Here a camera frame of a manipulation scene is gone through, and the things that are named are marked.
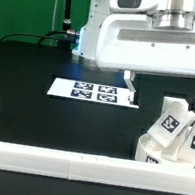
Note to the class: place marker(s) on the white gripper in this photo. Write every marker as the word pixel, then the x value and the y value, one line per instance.
pixel 130 42

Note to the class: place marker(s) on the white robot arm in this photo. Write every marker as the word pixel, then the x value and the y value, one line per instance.
pixel 167 14

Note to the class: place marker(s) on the white marker sheet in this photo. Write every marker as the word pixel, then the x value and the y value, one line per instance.
pixel 72 89

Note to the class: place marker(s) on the white U-shaped fence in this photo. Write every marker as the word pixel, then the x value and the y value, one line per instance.
pixel 96 169

